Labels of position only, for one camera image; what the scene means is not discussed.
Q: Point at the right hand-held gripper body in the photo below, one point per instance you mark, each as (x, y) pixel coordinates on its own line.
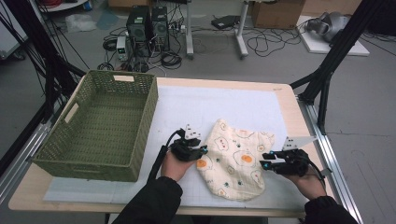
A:
(292, 165)

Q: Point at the large black computer tower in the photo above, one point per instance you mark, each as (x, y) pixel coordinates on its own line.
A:
(138, 29)

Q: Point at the clear plastic bag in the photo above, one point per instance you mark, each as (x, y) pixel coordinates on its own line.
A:
(80, 22)

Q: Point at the cream printed cloth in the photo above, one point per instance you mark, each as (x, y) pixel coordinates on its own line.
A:
(233, 168)

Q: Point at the grey bench power supply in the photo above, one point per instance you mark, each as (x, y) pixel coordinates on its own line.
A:
(121, 48)

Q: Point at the aluminium frame rail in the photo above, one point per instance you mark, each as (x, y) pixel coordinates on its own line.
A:
(21, 158)
(333, 161)

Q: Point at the white floor board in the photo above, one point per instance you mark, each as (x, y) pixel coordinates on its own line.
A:
(317, 46)

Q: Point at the grey metal bracket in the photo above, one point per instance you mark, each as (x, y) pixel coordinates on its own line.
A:
(326, 172)

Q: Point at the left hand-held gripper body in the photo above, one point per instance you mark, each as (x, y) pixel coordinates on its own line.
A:
(183, 152)

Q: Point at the white desk leg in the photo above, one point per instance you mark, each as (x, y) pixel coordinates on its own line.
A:
(189, 31)
(241, 34)

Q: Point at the grey robot head shell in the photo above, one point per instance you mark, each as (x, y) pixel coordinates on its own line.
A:
(330, 25)

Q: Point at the person's right hand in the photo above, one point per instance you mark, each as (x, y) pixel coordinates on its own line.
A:
(309, 185)

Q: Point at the green woven plastic basket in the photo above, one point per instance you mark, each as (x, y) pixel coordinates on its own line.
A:
(93, 124)

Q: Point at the white power strip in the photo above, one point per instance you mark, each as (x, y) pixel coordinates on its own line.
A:
(177, 28)

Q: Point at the slim black computer tower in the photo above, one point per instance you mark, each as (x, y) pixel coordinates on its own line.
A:
(160, 28)

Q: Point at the brown cardboard box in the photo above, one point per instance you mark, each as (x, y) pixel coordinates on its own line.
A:
(277, 14)

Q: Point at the white cabinet on wheels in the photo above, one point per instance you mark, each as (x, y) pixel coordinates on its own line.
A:
(9, 34)

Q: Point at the flat black device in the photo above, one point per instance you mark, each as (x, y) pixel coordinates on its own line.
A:
(224, 21)

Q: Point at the teal sheet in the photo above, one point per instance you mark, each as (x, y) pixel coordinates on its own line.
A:
(107, 20)

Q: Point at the black frame bar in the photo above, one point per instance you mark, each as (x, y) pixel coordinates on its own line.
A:
(18, 146)

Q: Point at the person's left hand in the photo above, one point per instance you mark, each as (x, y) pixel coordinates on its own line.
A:
(176, 169)

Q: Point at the white grid mat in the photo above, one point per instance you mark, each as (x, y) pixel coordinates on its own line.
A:
(218, 102)

